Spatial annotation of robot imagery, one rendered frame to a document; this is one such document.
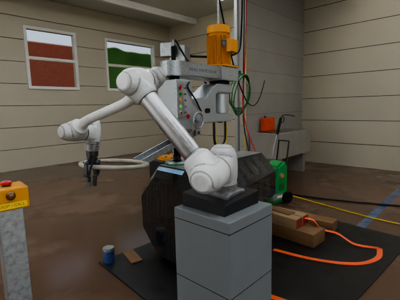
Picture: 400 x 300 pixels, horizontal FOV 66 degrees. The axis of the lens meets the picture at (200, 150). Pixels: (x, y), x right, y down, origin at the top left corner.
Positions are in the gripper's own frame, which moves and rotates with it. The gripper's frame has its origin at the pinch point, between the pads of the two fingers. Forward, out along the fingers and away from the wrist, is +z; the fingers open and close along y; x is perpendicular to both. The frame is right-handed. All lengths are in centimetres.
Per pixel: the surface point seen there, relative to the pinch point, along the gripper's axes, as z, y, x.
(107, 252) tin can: 75, 54, 31
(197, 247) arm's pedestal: 26, -7, -80
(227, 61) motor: -103, 137, -41
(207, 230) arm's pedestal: 14, -11, -86
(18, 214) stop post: -4, -78, -37
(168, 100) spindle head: -59, 72, -15
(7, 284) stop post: 22, -81, -35
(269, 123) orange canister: -48, 445, -27
